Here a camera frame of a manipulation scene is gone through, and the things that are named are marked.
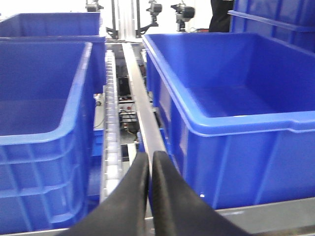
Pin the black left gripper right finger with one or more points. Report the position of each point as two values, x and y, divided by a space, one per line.
178 210

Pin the large blue plastic bin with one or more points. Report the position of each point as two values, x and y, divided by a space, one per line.
238 111

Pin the steel divider rail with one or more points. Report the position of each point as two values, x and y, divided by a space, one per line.
151 135

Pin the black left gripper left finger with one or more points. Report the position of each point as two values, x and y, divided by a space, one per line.
122 213

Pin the white roller track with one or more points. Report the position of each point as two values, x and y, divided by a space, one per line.
111 164

